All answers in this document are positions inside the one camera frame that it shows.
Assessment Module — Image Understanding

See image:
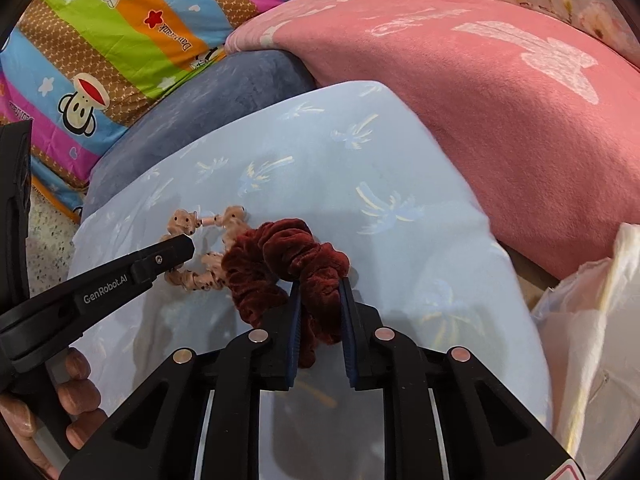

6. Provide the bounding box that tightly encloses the light blue printed pillow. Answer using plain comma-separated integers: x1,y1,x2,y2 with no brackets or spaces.
65,80,553,480

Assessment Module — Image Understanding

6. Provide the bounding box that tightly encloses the pink blanket with white bow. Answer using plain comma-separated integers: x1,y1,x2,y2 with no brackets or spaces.
223,0,640,281

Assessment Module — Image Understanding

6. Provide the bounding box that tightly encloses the blue-grey pillow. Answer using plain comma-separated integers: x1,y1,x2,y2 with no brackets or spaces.
89,49,318,201

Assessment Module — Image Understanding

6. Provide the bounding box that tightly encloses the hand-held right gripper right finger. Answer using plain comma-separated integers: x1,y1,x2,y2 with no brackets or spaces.
339,277,578,480

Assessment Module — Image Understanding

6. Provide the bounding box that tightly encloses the colourful striped cartoon monkey quilt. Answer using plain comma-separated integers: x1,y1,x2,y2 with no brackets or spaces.
0,0,321,223

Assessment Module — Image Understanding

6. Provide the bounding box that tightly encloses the bin with white bag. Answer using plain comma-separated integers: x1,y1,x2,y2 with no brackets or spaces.
530,222,640,480

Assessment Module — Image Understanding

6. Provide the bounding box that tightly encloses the person's left hand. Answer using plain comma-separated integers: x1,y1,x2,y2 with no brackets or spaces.
0,347,108,480

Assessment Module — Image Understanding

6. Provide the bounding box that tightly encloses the pink dotted scrunchie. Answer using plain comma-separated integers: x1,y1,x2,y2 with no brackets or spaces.
160,205,249,293

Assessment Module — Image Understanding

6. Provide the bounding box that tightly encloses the dark red velvet scrunchie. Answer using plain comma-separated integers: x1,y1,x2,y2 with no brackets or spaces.
221,217,351,368

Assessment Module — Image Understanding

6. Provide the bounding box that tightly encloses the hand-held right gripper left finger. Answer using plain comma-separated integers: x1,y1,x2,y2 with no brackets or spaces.
59,280,303,480

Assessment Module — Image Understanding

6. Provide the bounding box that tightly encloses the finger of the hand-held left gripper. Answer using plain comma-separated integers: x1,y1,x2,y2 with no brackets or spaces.
61,234,197,335

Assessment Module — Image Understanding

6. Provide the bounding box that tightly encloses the floral beige cloth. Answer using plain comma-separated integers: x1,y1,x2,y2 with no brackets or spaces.
392,0,640,68

